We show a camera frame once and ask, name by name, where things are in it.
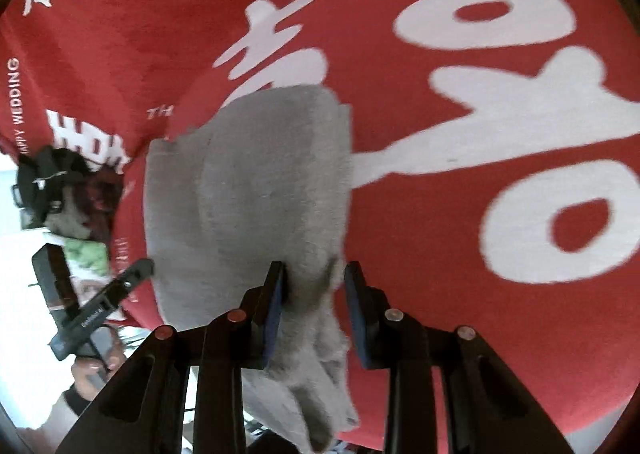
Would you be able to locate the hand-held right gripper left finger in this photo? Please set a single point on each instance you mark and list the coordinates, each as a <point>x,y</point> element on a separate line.
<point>272,314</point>

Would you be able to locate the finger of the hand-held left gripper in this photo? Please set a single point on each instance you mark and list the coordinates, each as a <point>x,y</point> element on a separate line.
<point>130,279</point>

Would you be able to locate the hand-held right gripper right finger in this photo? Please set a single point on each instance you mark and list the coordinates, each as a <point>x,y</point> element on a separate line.
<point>356,314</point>

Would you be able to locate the grey fleece garment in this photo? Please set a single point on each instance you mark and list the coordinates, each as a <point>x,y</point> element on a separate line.
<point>250,194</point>

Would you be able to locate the person's left forearm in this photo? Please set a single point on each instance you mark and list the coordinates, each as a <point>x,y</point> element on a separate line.
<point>62,406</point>

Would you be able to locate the person's left hand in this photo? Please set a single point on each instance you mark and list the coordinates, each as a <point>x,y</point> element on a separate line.
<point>95,379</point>

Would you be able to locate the green cloth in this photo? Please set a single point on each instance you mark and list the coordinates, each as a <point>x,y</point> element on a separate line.
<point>87,256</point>

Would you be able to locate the dark red cloth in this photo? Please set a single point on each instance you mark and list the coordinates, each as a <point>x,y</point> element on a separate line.
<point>102,194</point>

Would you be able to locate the black cloth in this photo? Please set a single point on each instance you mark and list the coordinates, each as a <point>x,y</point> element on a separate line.
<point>45,184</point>

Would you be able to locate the red printed blanket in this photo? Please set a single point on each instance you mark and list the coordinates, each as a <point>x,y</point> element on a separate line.
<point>450,184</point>

